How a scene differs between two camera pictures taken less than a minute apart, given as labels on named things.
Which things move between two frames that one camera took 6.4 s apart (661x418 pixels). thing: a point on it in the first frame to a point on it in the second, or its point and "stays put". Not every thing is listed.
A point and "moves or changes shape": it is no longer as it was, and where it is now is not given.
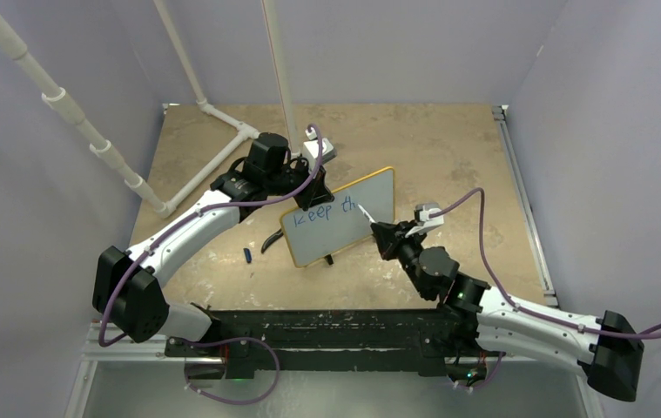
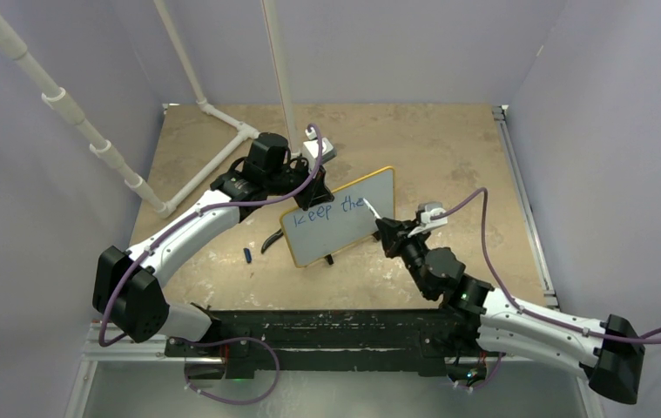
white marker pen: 367,214 moves or changes shape
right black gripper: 386,233 stays put
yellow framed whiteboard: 326,229 stays put
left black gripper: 316,193 stays put
